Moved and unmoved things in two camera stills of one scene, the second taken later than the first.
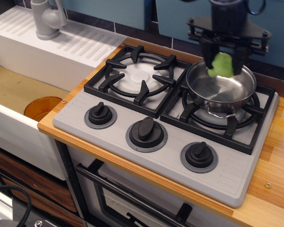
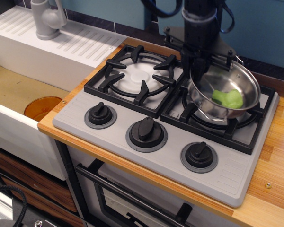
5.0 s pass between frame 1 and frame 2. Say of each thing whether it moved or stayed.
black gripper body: moved
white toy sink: stayed
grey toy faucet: stayed
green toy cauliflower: moved
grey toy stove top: stayed
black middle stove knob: stayed
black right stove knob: stayed
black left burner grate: stayed
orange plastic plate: stayed
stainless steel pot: moved
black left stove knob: stayed
